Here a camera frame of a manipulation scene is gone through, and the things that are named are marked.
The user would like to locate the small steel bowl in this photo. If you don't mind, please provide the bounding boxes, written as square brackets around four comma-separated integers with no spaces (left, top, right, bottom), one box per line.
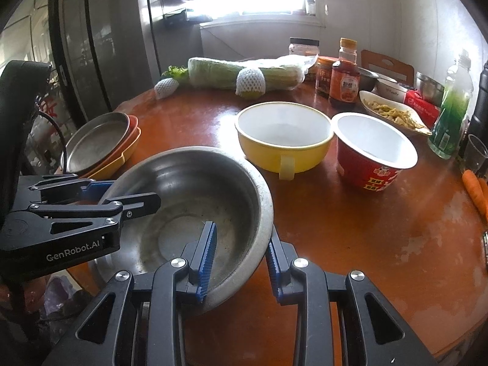
[357,67,386,90]

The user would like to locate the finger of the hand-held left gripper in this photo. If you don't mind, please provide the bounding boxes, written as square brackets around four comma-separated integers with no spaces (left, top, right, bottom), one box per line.
[30,192,161,226]
[17,174,117,203]

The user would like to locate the fruit in white foam net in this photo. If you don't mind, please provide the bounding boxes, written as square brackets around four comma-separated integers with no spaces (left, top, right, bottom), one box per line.
[235,68,266,97]
[154,77,178,100]

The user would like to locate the steel cup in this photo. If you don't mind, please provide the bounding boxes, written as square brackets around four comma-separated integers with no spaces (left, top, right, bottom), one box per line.
[415,72,446,105]

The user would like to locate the yellow shell-shaped plate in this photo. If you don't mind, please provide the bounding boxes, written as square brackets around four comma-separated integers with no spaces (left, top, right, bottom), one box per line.
[89,127,142,181]

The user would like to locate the wrapped napa cabbage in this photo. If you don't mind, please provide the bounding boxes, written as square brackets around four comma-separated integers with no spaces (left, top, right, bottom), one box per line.
[188,55,319,92]

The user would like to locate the orange carrot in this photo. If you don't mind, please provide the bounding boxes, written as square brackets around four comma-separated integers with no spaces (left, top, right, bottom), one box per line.
[462,170,488,224]

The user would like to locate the green lettuce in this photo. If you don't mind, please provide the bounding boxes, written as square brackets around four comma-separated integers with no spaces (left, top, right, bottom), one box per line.
[161,66,190,83]

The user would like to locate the clear plastic cup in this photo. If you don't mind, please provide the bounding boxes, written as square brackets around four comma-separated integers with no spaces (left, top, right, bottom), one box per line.
[466,134,488,178]

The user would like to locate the pink plate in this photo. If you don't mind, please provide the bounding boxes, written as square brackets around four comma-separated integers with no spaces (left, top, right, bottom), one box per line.
[82,115,140,178]

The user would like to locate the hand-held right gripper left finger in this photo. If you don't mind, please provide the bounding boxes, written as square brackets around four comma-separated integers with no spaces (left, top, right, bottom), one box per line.
[42,221,218,366]

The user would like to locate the green liquid plastic bottle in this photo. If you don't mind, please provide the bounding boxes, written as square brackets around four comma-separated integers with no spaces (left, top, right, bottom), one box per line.
[428,49,474,160]

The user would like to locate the white dish with food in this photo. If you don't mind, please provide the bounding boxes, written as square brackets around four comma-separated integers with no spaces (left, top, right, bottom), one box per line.
[359,90,433,136]

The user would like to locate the large steel bowl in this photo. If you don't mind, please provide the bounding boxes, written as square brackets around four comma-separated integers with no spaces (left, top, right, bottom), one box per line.
[93,146,274,315]

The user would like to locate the red instant noodle bowl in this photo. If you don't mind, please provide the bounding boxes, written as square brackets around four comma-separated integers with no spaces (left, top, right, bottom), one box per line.
[332,112,419,194]

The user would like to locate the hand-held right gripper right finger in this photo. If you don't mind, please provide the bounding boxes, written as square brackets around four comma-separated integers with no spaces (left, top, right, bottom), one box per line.
[266,226,439,366]

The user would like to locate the grey refrigerator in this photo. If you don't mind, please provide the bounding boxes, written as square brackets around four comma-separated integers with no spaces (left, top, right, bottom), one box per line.
[48,0,203,123]

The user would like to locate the black thermos flask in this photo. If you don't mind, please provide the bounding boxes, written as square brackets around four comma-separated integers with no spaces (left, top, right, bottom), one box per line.
[459,61,488,161]

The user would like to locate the shallow steel plate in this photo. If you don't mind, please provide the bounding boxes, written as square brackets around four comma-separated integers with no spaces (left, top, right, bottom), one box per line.
[61,112,131,172]

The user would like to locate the purple plastic bag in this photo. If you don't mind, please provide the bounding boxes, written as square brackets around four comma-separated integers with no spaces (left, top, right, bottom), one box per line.
[44,274,82,317]

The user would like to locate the sauce bottle with orange cap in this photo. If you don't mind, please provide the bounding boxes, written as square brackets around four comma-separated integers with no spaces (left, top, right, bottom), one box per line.
[328,38,361,108]

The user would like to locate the red tissue pack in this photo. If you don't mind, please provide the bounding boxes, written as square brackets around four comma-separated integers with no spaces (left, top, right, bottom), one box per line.
[404,91,443,128]

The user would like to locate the yellow bowl with handle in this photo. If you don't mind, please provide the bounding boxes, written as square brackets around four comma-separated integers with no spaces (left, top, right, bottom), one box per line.
[234,102,333,181]

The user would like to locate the white ceramic bowl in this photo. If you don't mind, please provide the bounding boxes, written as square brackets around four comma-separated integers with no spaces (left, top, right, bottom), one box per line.
[375,78,408,103]

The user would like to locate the red sauce jar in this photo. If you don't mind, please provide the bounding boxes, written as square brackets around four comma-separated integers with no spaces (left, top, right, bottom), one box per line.
[315,56,339,98]

